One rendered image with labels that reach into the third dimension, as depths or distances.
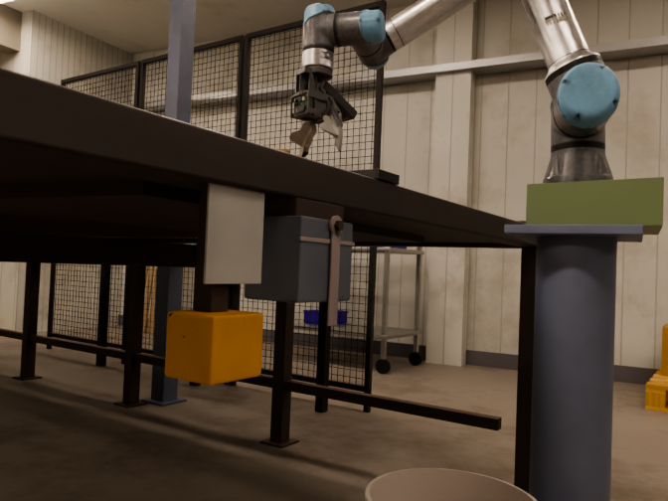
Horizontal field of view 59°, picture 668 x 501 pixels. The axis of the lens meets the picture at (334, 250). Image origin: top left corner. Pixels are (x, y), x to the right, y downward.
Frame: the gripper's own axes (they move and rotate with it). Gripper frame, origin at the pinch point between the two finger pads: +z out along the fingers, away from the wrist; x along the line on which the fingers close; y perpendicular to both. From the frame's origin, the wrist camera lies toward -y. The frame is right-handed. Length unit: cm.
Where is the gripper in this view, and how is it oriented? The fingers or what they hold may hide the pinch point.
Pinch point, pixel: (321, 156)
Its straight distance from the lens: 142.2
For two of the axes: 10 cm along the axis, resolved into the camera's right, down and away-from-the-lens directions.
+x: 6.3, -0.2, -7.8
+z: -0.3, 10.0, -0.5
